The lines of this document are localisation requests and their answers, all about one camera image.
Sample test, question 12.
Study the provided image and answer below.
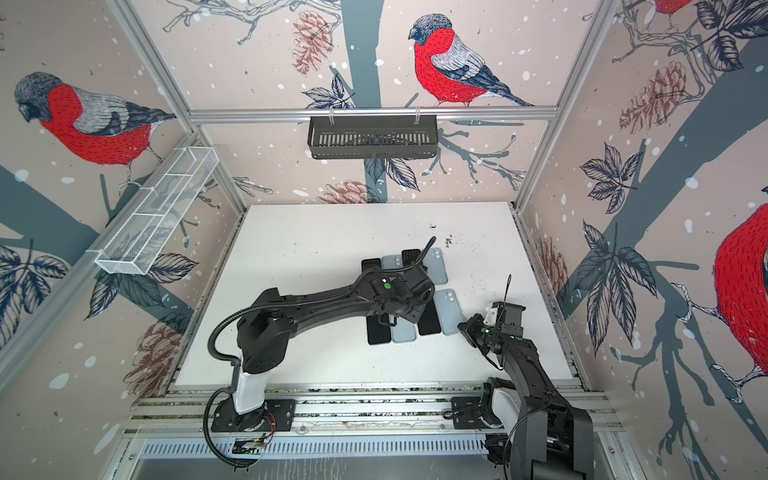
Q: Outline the black wire basket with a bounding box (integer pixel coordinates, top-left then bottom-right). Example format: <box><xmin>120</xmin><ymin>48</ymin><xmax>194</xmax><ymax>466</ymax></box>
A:
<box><xmin>307</xmin><ymin>115</ymin><xmax>439</xmax><ymax>160</ymax></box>

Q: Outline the white mesh tray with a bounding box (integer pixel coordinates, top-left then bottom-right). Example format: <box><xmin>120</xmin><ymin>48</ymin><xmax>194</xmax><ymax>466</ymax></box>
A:
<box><xmin>95</xmin><ymin>146</ymin><xmax>219</xmax><ymax>275</ymax></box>

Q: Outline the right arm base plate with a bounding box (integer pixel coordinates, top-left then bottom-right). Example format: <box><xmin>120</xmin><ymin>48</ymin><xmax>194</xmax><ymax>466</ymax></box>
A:
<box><xmin>443</xmin><ymin>396</ymin><xmax>503</xmax><ymax>430</ymax></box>

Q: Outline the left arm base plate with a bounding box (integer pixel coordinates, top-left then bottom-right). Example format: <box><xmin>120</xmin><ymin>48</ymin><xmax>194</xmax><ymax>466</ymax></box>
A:
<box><xmin>211</xmin><ymin>397</ymin><xmax>296</xmax><ymax>433</ymax></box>

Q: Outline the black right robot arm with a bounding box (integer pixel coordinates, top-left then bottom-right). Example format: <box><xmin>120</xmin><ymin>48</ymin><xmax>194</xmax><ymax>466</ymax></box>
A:
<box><xmin>458</xmin><ymin>302</ymin><xmax>595</xmax><ymax>479</ymax></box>

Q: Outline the aluminium mounting rail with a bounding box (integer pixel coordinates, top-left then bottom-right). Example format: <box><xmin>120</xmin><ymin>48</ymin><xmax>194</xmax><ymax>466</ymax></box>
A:
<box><xmin>125</xmin><ymin>383</ymin><xmax>625</xmax><ymax>438</ymax></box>

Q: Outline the light blue case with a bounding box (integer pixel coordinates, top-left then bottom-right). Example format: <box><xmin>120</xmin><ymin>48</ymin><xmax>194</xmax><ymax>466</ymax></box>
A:
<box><xmin>381</xmin><ymin>254</ymin><xmax>403</xmax><ymax>270</ymax></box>

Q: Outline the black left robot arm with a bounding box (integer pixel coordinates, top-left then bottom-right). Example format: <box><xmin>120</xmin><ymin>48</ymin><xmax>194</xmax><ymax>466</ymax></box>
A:
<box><xmin>228</xmin><ymin>264</ymin><xmax>435</xmax><ymax>415</ymax></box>

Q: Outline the black left corrugated cable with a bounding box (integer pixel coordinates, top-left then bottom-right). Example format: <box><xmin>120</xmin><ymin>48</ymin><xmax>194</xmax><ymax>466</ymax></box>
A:
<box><xmin>201</xmin><ymin>236</ymin><xmax>438</xmax><ymax>470</ymax></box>

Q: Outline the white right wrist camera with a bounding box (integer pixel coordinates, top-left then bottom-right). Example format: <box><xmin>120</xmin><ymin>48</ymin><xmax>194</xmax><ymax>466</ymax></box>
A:
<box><xmin>484</xmin><ymin>307</ymin><xmax>498</xmax><ymax>327</ymax></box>

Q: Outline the bare black phone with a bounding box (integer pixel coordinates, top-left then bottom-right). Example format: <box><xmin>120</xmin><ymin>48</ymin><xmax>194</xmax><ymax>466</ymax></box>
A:
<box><xmin>401</xmin><ymin>249</ymin><xmax>421</xmax><ymax>267</ymax></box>
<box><xmin>361</xmin><ymin>258</ymin><xmax>381</xmax><ymax>272</ymax></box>

